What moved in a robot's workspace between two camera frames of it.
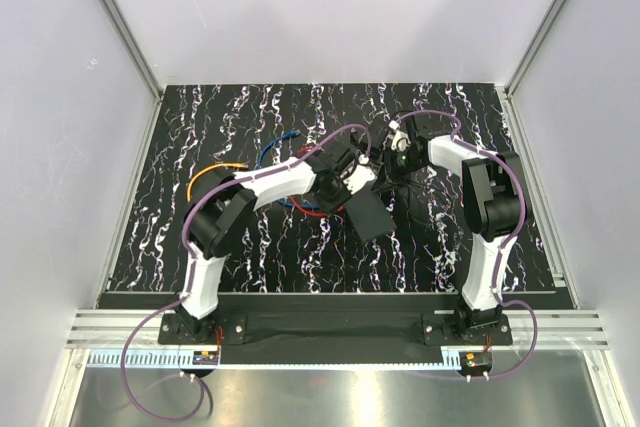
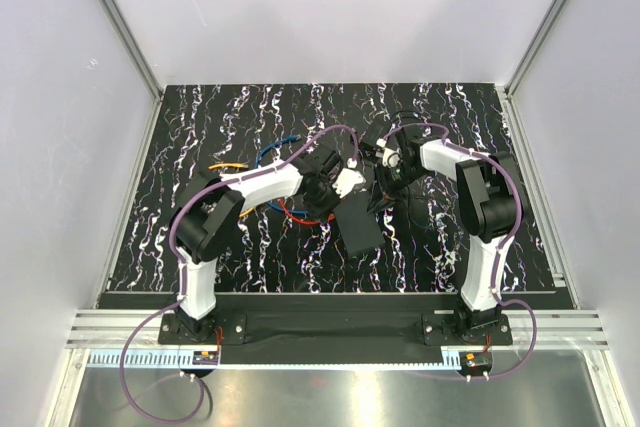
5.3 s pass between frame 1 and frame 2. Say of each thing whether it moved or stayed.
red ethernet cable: moved
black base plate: stayed
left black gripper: stayed
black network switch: moved
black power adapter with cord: moved
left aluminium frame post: stayed
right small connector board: stayed
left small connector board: stayed
